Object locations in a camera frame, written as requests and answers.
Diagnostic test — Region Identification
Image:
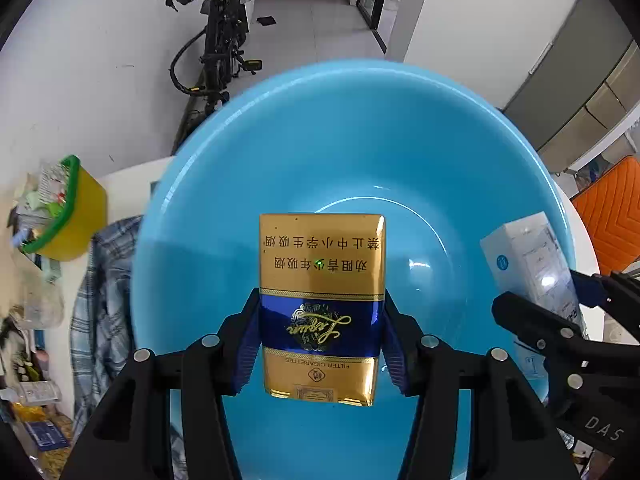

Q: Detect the white blue tissue box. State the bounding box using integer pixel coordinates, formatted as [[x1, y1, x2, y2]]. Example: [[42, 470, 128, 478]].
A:
[[479, 210, 586, 391]]

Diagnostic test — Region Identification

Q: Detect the blue plastic basin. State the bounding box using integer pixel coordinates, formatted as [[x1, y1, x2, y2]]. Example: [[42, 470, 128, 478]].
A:
[[131, 60, 574, 479]]

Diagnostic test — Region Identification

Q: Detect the grey beige refrigerator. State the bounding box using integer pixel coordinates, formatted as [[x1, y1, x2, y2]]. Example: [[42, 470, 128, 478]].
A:
[[504, 0, 639, 174]]

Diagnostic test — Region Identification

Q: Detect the orange chair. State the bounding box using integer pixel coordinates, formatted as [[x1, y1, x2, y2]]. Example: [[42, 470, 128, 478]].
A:
[[572, 156, 640, 275]]

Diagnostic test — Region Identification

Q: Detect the gold blue cigarette pack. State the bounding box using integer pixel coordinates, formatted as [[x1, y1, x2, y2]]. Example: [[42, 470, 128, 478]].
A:
[[259, 214, 386, 406]]

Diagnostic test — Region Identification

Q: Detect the blue plaid cloth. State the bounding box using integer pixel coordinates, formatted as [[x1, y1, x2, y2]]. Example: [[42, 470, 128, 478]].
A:
[[69, 213, 189, 480]]

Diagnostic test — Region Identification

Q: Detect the black folding bicycle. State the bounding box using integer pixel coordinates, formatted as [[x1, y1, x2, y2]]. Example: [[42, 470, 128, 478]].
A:
[[152, 0, 266, 116]]

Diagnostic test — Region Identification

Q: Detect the yellow green bin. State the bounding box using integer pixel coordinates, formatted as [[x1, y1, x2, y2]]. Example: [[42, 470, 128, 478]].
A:
[[21, 155, 107, 261]]

